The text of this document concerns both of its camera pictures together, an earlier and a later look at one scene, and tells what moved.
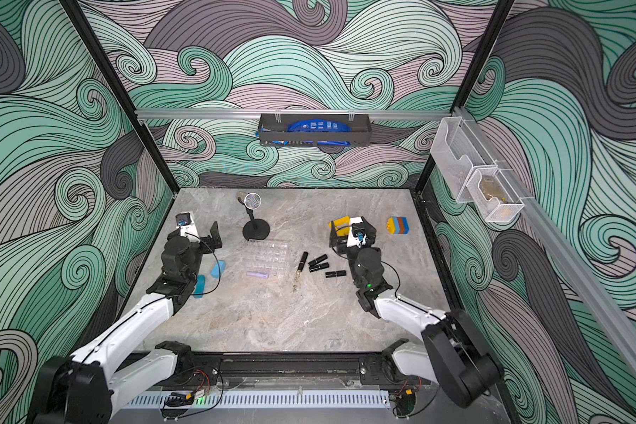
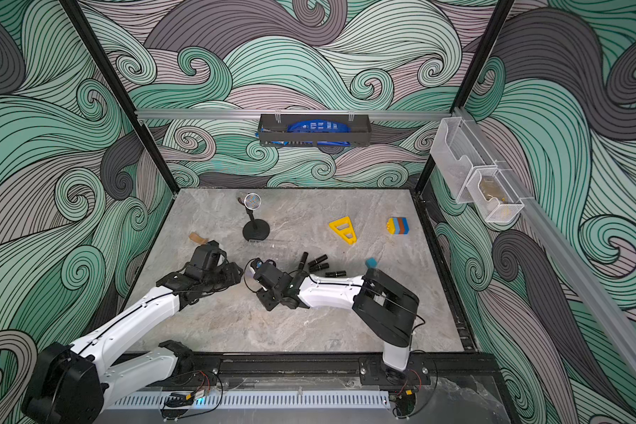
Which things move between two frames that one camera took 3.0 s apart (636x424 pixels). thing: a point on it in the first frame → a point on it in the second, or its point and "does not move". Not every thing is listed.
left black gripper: (206, 241) → (234, 273)
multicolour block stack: (397, 225) does not move
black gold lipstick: (303, 261) does not move
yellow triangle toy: (343, 225) does not move
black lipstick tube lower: (335, 274) does not move
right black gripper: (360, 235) → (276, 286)
